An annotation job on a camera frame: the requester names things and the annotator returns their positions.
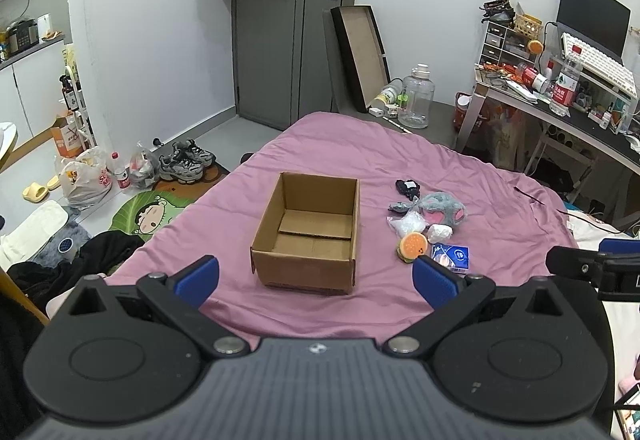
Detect black clothes pile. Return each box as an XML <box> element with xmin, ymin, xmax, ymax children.
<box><xmin>8</xmin><ymin>230</ymin><xmax>144</xmax><ymax>312</ymax></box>

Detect grey pink plush toy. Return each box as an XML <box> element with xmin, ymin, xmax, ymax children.
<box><xmin>418</xmin><ymin>192</ymin><xmax>466</xmax><ymax>228</ymax></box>

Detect white keyboard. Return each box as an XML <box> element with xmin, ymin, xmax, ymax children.
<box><xmin>560</xmin><ymin>33</ymin><xmax>637</xmax><ymax>99</ymax></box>

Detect black cable on bed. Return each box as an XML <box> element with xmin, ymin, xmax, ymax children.
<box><xmin>513</xmin><ymin>185</ymin><xmax>548</xmax><ymax>207</ymax></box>

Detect yellow slippers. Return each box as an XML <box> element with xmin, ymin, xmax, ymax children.
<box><xmin>22</xmin><ymin>174</ymin><xmax>60</xmax><ymax>204</ymax></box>

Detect white desk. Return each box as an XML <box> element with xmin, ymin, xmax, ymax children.
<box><xmin>454</xmin><ymin>64</ymin><xmax>639</xmax><ymax>176</ymax></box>

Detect burger plush toy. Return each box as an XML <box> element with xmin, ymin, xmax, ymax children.
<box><xmin>396</xmin><ymin>232</ymin><xmax>430</xmax><ymax>264</ymax></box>

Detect grey door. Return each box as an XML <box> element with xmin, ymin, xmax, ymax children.
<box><xmin>232</xmin><ymin>0</ymin><xmax>355</xmax><ymax>130</ymax></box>

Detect white plastic shopping bag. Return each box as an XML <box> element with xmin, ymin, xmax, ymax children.
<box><xmin>58</xmin><ymin>146</ymin><xmax>113</xmax><ymax>210</ymax></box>

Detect clear bag of white beads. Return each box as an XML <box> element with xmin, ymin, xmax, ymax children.
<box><xmin>387</xmin><ymin>210</ymin><xmax>427</xmax><ymax>238</ymax></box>

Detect white round soft object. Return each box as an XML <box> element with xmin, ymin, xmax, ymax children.
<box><xmin>426</xmin><ymin>223</ymin><xmax>454</xmax><ymax>244</ymax></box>

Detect white kitchen cabinet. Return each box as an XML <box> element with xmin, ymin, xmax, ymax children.
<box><xmin>1</xmin><ymin>36</ymin><xmax>65</xmax><ymax>148</ymax></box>

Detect blue Vinda tissue pack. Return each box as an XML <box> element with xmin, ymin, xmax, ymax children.
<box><xmin>431</xmin><ymin>244</ymin><xmax>470</xmax><ymax>274</ymax></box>

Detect pink bed sheet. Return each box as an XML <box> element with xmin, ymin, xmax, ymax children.
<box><xmin>111</xmin><ymin>113</ymin><xmax>575</xmax><ymax>344</ymax></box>

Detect small bottle red label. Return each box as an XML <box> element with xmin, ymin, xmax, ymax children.
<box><xmin>111</xmin><ymin>151</ymin><xmax>131</xmax><ymax>190</ymax></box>

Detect black stitched felt toy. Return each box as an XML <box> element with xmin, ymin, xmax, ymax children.
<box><xmin>395</xmin><ymin>180</ymin><xmax>421</xmax><ymax>200</ymax></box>

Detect large clear water jug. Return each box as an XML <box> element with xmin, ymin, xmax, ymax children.
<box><xmin>398</xmin><ymin>64</ymin><xmax>435</xmax><ymax>129</ymax></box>

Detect green cartoon floor mat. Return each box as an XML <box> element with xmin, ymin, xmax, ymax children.
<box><xmin>110</xmin><ymin>191</ymin><xmax>193</xmax><ymax>242</ymax></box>

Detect grey desktop drawer organizer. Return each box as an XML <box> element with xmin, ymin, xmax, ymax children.
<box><xmin>478</xmin><ymin>21</ymin><xmax>535</xmax><ymax>66</ymax></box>

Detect grey sneakers pair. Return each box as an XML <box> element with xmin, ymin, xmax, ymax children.
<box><xmin>158</xmin><ymin>139</ymin><xmax>216</xmax><ymax>184</ymax></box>

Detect tied clear trash bag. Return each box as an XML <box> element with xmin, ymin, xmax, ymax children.
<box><xmin>129</xmin><ymin>143</ymin><xmax>160</xmax><ymax>189</ymax></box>

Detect black framed board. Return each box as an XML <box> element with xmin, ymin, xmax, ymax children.
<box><xmin>331</xmin><ymin>6</ymin><xmax>392</xmax><ymax>113</ymax></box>

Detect small orange cardboard box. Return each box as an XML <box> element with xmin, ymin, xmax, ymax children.
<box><xmin>50</xmin><ymin>112</ymin><xmax>86</xmax><ymax>158</ymax></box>

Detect black computer monitor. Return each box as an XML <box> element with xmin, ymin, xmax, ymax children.
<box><xmin>556</xmin><ymin>0</ymin><xmax>630</xmax><ymax>64</ymax></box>

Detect brown cardboard box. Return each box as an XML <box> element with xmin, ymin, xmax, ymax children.
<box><xmin>250</xmin><ymin>172</ymin><xmax>360</xmax><ymax>295</ymax></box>

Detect small grey blue fabric piece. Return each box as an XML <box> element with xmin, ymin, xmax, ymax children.
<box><xmin>388</xmin><ymin>202</ymin><xmax>413</xmax><ymax>215</ymax></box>

